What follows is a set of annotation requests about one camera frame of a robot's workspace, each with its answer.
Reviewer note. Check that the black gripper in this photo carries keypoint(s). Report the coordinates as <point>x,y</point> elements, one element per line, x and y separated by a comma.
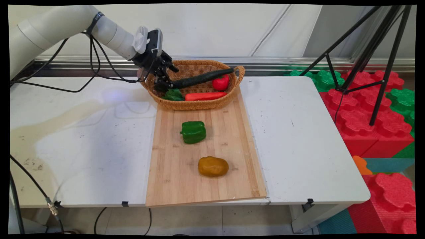
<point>149,63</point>

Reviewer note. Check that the dark green toy cucumber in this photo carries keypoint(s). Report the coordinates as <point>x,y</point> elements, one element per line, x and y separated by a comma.
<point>202,77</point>

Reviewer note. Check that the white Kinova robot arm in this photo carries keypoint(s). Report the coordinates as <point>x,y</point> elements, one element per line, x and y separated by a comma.
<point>49,26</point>

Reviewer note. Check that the white vented wrist module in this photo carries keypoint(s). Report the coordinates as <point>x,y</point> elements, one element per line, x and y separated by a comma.
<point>140,39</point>

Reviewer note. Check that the woven wicker basket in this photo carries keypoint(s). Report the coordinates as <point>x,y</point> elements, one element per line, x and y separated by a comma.
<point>199,104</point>

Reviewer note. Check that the orange toy carrot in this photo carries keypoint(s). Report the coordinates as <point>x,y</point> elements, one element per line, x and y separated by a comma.
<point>206,96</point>

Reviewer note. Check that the red toy tomato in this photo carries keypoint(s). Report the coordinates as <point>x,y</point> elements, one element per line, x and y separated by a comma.
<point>220,83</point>

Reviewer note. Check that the green toy bell pepper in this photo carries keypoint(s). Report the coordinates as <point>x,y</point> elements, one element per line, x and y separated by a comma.
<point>194,132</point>

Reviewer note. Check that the brown toy potato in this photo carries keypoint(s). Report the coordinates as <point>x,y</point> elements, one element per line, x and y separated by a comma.
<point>213,166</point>

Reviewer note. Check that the wooden cutting board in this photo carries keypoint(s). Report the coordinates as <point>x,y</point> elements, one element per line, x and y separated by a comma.
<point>199,192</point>

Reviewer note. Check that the green foam block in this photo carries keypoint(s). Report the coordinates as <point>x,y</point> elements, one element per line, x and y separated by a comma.
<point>403,99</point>
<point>325,79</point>

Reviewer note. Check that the large red foam block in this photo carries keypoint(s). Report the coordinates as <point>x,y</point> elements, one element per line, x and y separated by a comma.
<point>355,126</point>

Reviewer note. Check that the white table leg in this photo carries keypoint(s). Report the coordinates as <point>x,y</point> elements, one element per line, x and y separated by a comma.
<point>305,219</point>

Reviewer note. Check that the orange foam piece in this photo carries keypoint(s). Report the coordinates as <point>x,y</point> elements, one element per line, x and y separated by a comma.
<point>361,165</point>

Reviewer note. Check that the teal floor mat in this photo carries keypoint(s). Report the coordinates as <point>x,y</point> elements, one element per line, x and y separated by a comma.
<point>337,224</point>

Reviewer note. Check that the teal foam piece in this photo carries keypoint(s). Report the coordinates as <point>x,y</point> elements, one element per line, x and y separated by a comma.
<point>388,165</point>

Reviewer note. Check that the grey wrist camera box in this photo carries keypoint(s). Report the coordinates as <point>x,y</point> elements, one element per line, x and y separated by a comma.
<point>155,41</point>

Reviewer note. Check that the aluminium wall rail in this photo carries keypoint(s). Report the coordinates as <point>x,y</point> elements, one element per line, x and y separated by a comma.
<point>265,61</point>

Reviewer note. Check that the black camera tripod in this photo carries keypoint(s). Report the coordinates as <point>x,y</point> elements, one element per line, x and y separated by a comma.
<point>369,49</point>

